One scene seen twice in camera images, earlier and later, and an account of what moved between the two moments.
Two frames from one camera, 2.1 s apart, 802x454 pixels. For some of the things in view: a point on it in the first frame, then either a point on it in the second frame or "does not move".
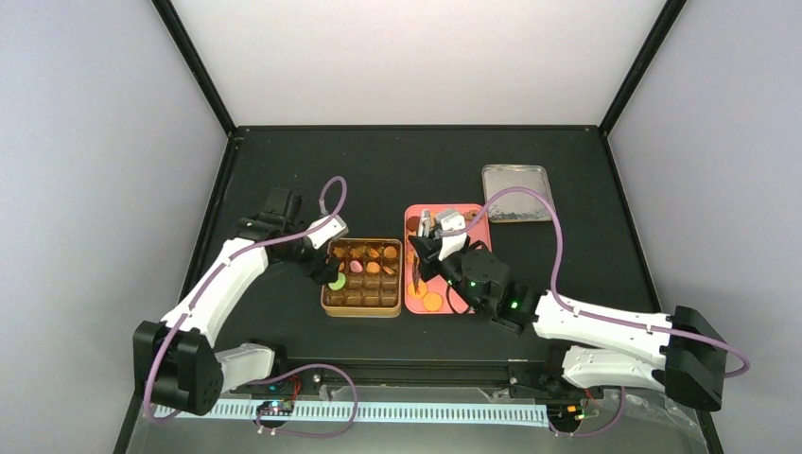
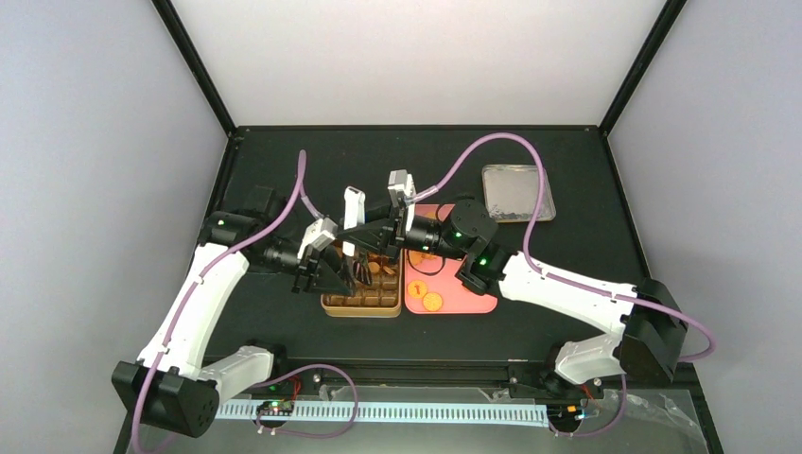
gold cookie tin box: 373,268 does not move
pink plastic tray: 435,296 does not move
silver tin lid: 517,206 does not move
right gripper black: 426,248 -> 386,234
